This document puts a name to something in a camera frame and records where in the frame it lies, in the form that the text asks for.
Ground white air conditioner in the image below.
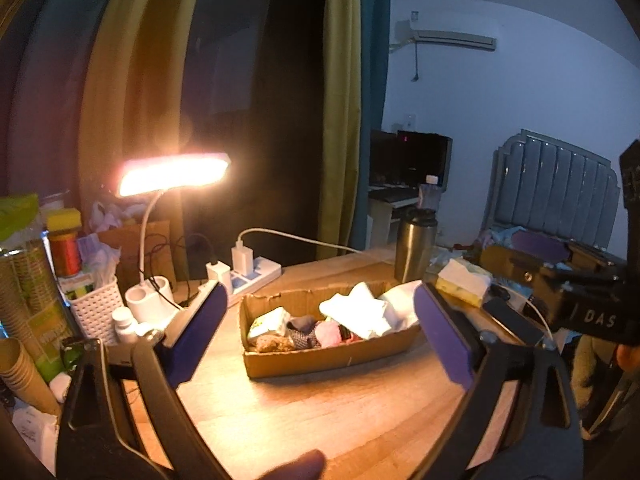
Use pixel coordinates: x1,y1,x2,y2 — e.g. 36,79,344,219
409,28,499,52

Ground white power strip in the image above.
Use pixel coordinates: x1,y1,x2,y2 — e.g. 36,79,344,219
207,255,283,297

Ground cardboard box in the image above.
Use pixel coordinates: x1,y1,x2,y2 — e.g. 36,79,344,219
239,280,424,379

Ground red jar with yellow lid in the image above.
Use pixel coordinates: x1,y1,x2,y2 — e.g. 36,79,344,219
46,208,84,279

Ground tall white charger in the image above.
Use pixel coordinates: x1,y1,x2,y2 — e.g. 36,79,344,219
231,242,257,276

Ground stack of brown paper cups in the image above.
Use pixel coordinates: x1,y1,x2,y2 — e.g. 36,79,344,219
0,337,62,417

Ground yellow tissue pack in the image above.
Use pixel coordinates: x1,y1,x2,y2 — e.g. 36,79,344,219
434,258,494,307

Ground beige fuzzy cloth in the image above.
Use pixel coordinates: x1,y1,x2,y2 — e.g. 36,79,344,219
570,334,628,412

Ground white plastic bag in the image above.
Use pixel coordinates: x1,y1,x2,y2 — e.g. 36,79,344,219
89,200,152,234

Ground white desk lamp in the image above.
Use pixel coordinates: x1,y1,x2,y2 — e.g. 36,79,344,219
116,152,232,324

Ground white paper box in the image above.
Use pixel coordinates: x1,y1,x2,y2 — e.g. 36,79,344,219
12,404,62,477

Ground green curtain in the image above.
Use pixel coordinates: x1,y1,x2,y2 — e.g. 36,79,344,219
77,0,206,243
319,0,363,252

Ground grey dotted sock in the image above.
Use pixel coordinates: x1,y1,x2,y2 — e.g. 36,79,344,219
287,315,322,352

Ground steel tumbler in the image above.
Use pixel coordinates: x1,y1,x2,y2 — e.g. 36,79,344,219
393,207,440,284

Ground white charging cable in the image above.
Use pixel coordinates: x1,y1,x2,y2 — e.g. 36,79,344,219
237,227,367,255

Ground black monitor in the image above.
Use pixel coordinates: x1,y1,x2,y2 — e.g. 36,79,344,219
369,129,454,197

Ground black cable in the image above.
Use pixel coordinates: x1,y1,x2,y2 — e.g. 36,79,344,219
149,232,217,307

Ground brown scouring sponge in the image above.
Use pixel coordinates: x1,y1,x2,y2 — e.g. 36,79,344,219
255,335,296,354

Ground clear plastic bottle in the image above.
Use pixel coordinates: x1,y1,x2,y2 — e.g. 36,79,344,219
417,175,444,217

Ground person's left hand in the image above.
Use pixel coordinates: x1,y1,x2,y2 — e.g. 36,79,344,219
261,449,327,480

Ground white medicine bottle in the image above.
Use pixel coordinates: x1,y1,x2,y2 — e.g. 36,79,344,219
112,306,139,344

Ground white tissue paper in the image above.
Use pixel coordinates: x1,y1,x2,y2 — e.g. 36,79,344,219
380,280,422,332
320,282,394,339

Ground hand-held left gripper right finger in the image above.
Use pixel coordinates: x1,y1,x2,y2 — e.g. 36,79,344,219
410,280,586,480

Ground grey padded headboard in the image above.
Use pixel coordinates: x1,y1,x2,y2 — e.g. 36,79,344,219
482,128,622,262

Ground person's right hand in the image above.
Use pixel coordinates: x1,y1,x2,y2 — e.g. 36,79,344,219
616,344,640,372

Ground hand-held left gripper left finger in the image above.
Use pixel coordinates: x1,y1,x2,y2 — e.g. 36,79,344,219
55,280,231,480

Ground white cartoon tissue packet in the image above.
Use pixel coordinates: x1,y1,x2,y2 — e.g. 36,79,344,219
247,307,292,339

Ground white cabinet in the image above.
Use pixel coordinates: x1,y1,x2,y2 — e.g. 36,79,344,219
367,187,422,249

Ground pink cloth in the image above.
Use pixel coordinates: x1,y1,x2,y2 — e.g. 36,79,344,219
317,322,344,347

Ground teal curtain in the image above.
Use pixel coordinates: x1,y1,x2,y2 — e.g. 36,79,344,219
350,0,392,252

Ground white plastic basket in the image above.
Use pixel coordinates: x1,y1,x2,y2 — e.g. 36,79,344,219
62,274,125,347

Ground green printed packet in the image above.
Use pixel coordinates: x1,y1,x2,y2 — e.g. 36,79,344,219
0,194,77,384

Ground small white charger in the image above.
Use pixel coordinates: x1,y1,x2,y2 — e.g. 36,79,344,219
207,260,231,287

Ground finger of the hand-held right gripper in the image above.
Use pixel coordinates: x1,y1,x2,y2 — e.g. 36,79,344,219
479,230,626,283
482,297,557,352

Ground brown paper bag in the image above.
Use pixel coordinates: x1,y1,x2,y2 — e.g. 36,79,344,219
97,220,177,289

